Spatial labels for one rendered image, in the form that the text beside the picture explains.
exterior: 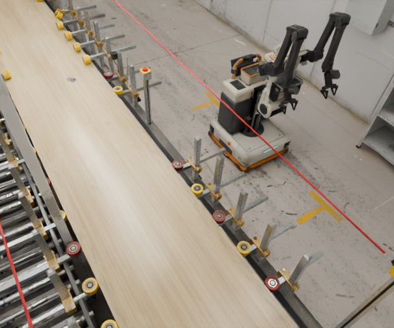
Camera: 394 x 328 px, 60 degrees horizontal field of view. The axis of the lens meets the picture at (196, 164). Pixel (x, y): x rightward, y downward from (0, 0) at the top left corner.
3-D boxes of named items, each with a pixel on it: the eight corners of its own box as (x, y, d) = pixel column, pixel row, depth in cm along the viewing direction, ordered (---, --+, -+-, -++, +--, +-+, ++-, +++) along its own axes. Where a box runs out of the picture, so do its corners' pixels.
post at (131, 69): (137, 109, 317) (132, 62, 282) (138, 110, 315) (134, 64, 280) (133, 110, 316) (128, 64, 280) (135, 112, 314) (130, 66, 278)
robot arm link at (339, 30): (346, 13, 250) (336, 16, 246) (352, 16, 247) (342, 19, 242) (327, 66, 281) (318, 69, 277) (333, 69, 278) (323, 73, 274)
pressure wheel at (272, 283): (278, 292, 193) (283, 284, 184) (267, 300, 189) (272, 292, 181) (268, 281, 197) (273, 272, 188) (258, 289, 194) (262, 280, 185)
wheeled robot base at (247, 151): (206, 135, 387) (208, 118, 368) (250, 118, 411) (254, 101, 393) (242, 175, 350) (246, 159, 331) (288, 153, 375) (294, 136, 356)
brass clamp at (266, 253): (256, 238, 217) (257, 233, 213) (269, 255, 209) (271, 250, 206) (248, 243, 214) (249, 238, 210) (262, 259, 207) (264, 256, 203)
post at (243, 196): (234, 231, 237) (245, 188, 202) (237, 235, 235) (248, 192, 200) (230, 233, 236) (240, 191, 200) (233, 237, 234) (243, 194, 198)
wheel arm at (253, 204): (264, 197, 238) (266, 193, 235) (267, 200, 236) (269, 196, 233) (213, 225, 221) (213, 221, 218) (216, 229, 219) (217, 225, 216)
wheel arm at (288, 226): (289, 224, 225) (290, 220, 222) (292, 228, 223) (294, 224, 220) (236, 256, 208) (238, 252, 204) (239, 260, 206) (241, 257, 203)
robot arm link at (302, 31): (297, 18, 235) (286, 21, 231) (310, 30, 229) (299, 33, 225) (275, 69, 272) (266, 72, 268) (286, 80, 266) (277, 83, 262)
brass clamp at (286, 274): (283, 269, 202) (285, 265, 198) (299, 288, 195) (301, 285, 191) (275, 274, 200) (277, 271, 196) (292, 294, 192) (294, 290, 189)
